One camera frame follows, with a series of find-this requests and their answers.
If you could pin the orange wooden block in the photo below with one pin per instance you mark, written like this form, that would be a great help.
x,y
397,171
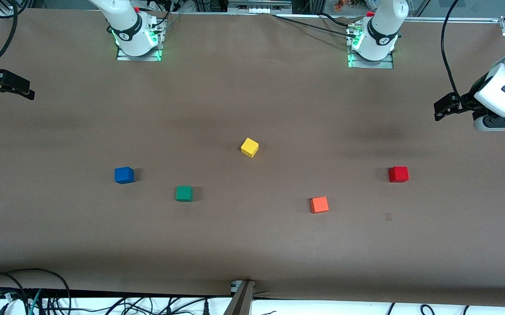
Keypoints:
x,y
319,204

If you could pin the green wooden block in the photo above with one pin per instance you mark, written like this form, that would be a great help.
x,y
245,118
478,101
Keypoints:
x,y
184,193

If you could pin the black plug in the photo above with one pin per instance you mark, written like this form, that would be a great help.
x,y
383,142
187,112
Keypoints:
x,y
206,307

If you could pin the yellow wooden block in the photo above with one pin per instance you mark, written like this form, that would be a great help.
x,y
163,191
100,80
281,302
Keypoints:
x,y
249,147

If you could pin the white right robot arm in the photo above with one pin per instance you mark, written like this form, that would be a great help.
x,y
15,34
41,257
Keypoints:
x,y
130,30

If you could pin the blue wooden block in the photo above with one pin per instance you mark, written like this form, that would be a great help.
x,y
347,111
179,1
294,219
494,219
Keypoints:
x,y
124,175

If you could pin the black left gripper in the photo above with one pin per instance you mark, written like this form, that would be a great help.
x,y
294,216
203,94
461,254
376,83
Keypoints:
x,y
470,99

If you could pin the red wooden block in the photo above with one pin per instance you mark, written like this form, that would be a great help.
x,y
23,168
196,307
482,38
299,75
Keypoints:
x,y
398,174

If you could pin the grey power strip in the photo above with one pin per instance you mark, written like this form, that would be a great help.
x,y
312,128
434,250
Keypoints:
x,y
259,6

